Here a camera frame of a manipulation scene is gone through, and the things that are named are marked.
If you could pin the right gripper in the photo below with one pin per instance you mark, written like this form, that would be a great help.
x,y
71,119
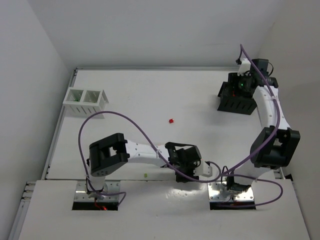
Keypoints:
x,y
236,100

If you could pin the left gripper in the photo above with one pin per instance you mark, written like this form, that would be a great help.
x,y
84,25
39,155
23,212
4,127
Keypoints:
x,y
184,175

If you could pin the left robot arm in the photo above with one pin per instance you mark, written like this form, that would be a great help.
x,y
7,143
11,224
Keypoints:
x,y
112,152

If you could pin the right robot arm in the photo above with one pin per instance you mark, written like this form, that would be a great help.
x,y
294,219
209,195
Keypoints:
x,y
275,145

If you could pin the black container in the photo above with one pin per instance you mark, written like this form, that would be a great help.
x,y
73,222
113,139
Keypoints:
x,y
232,103

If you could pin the white two-compartment container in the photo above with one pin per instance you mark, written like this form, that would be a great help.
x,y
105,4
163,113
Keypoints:
x,y
91,101

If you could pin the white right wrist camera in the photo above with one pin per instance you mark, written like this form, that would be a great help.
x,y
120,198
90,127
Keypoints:
x,y
244,66

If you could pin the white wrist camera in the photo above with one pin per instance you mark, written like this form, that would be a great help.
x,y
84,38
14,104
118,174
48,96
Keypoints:
x,y
204,170
244,66

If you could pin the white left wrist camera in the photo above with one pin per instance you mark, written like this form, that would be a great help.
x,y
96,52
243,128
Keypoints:
x,y
204,170

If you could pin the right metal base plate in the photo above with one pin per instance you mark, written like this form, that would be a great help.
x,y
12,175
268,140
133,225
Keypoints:
x,y
218,193

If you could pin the metal base plate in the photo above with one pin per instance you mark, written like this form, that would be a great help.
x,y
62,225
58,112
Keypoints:
x,y
218,193
110,188

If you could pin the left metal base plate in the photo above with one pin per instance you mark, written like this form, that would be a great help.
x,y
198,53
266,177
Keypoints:
x,y
110,188

